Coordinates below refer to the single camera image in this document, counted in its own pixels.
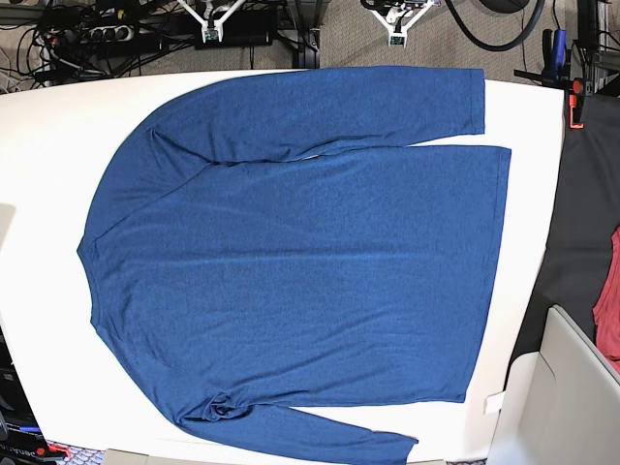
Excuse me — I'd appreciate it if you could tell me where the blue handled tool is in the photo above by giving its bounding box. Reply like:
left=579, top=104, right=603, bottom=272
left=553, top=29, right=566, bottom=80

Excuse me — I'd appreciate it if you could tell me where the red cloth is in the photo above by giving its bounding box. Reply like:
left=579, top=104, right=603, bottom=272
left=593, top=229, right=620, bottom=372

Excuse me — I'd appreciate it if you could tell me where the black box under table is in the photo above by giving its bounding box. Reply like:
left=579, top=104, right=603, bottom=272
left=194, top=10, right=277, bottom=49

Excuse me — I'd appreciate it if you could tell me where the orange black clamp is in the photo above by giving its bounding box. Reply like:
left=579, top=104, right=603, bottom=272
left=568, top=77, right=586, bottom=130

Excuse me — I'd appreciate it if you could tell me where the black cloth cover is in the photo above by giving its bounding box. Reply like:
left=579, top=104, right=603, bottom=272
left=510, top=95, right=619, bottom=362

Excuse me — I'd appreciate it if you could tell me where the white power strip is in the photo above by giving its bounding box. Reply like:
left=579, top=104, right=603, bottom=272
left=84, top=25, right=135, bottom=43

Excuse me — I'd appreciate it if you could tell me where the white paper tag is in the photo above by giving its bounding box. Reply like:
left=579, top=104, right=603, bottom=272
left=484, top=391, right=506, bottom=415

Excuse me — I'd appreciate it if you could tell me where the thick black cable loop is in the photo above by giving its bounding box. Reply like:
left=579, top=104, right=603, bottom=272
left=444, top=0, right=544, bottom=53

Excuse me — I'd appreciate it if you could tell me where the blue long-sleeve shirt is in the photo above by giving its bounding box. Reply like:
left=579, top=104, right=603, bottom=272
left=77, top=67, right=511, bottom=464

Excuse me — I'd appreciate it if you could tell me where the beige plastic bin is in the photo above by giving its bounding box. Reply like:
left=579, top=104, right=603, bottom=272
left=487, top=305, right=619, bottom=464

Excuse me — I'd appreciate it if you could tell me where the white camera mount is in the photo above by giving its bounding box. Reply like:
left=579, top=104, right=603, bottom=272
left=176, top=0, right=246, bottom=44
left=359, top=0, right=441, bottom=47

